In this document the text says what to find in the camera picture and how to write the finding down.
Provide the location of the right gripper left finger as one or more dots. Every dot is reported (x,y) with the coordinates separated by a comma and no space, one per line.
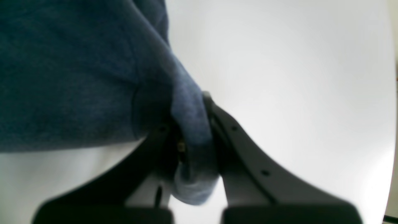
(135,191)

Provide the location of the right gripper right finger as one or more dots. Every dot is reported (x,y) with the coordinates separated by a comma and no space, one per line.
(261,191)

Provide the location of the dark blue T-shirt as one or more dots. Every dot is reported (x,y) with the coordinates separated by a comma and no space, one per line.
(91,73)

